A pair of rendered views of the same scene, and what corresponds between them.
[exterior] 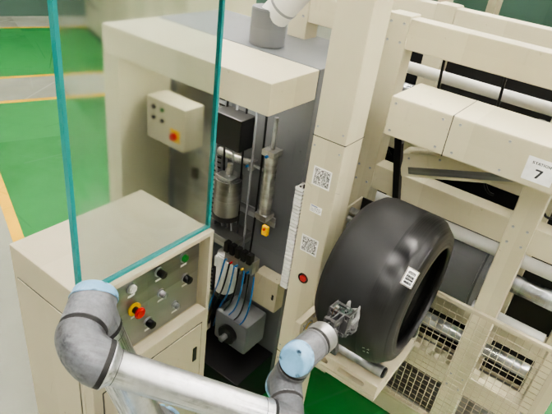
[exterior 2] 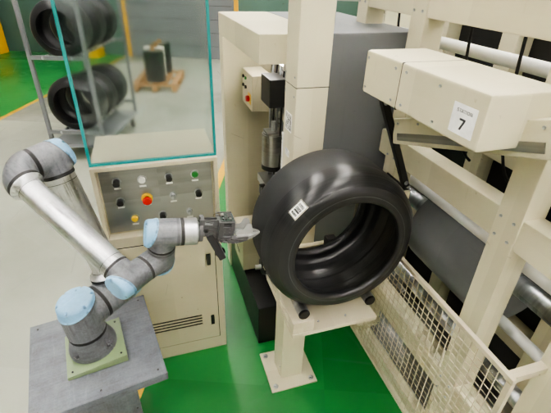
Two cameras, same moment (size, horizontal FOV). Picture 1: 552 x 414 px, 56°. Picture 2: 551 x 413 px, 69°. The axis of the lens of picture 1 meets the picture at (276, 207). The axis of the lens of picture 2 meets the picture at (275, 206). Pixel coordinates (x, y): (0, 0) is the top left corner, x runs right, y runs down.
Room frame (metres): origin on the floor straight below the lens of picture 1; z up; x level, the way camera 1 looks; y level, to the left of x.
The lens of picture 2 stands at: (0.43, -1.07, 2.03)
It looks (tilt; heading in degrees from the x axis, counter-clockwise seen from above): 31 degrees down; 39
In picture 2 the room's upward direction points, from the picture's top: 2 degrees clockwise
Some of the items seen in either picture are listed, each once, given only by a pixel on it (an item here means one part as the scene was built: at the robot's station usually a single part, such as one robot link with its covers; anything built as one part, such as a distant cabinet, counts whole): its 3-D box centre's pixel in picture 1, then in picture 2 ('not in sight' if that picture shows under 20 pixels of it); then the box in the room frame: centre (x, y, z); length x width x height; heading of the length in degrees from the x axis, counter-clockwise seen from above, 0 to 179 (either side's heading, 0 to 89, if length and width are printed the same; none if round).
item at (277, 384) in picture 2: not in sight; (287, 366); (1.70, -0.18, 0.01); 0.27 x 0.27 x 0.02; 57
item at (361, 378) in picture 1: (340, 360); (289, 296); (1.46, -0.33, 0.84); 0.36 x 0.09 x 0.06; 57
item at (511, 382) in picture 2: (430, 357); (407, 343); (1.73, -0.78, 0.65); 0.90 x 0.02 x 0.70; 57
